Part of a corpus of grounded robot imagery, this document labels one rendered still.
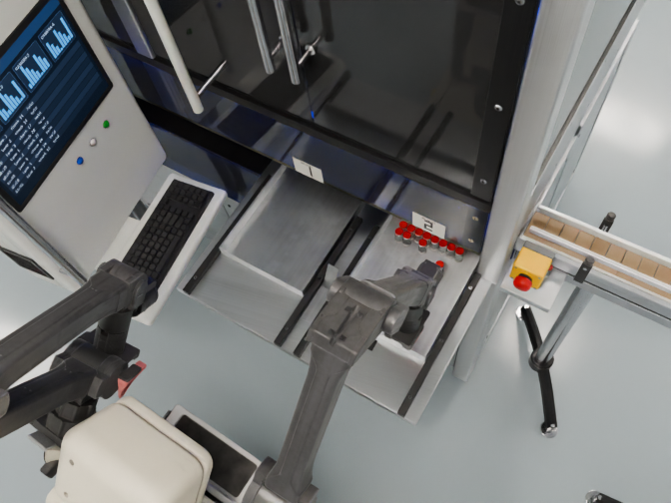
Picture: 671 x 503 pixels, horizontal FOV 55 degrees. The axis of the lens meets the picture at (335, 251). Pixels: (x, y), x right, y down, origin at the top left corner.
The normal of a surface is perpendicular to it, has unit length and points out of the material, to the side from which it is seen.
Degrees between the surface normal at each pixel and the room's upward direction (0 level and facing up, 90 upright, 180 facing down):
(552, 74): 90
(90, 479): 48
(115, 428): 42
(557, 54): 90
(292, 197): 0
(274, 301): 0
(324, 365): 52
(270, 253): 0
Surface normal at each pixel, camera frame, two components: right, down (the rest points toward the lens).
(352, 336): 0.08, -0.63
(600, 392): -0.10, -0.46
